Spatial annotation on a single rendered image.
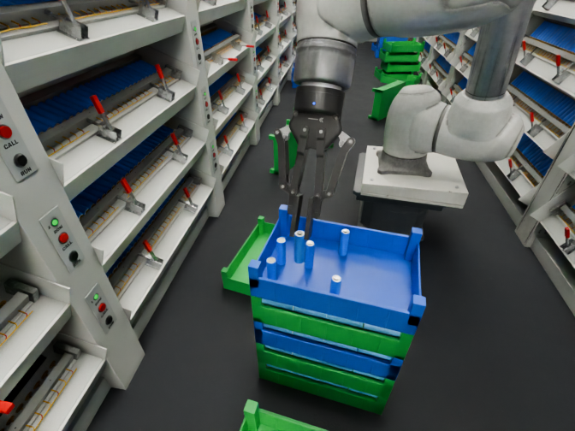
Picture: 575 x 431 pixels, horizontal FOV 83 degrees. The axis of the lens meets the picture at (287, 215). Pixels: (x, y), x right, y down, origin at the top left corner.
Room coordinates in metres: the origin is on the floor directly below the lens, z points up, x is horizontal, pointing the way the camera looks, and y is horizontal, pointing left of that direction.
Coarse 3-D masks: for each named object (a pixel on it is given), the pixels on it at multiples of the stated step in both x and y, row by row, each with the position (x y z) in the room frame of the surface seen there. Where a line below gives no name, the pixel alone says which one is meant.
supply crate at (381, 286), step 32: (288, 224) 0.58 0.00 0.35; (320, 224) 0.56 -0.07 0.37; (288, 256) 0.51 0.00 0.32; (320, 256) 0.51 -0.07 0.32; (352, 256) 0.51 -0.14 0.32; (384, 256) 0.51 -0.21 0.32; (416, 256) 0.47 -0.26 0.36; (256, 288) 0.40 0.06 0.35; (288, 288) 0.38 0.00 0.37; (320, 288) 0.42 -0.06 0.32; (352, 288) 0.42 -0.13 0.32; (384, 288) 0.42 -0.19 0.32; (416, 288) 0.39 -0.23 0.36; (352, 320) 0.35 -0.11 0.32; (384, 320) 0.33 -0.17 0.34; (416, 320) 0.32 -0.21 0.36
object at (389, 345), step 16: (256, 304) 0.40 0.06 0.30; (256, 320) 0.40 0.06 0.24; (272, 320) 0.39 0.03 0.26; (288, 320) 0.38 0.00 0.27; (304, 320) 0.37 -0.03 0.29; (320, 320) 0.37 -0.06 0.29; (320, 336) 0.36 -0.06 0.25; (336, 336) 0.35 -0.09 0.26; (352, 336) 0.34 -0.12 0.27; (368, 336) 0.34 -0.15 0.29; (384, 336) 0.33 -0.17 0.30; (400, 336) 0.32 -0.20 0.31; (384, 352) 0.33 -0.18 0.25; (400, 352) 0.32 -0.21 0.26
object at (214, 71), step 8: (216, 24) 1.78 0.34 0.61; (224, 24) 1.77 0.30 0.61; (232, 24) 1.77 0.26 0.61; (232, 32) 1.75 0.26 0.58; (240, 32) 1.76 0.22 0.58; (248, 32) 1.75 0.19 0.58; (240, 40) 1.76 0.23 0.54; (248, 40) 1.75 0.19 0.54; (232, 48) 1.59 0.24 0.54; (248, 48) 1.73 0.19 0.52; (224, 56) 1.44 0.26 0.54; (232, 56) 1.48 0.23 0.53; (240, 56) 1.61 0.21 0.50; (208, 64) 1.16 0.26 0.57; (216, 64) 1.32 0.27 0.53; (224, 64) 1.35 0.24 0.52; (232, 64) 1.48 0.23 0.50; (208, 72) 1.16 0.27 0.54; (216, 72) 1.26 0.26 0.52; (224, 72) 1.38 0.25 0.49; (208, 80) 1.18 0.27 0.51
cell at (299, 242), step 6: (294, 234) 0.41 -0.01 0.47; (300, 234) 0.41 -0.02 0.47; (294, 240) 0.41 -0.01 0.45; (300, 240) 0.40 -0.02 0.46; (294, 246) 0.41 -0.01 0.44; (300, 246) 0.40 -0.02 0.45; (294, 252) 0.41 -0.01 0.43; (300, 252) 0.40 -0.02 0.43; (294, 258) 0.41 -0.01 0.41; (300, 258) 0.40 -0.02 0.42
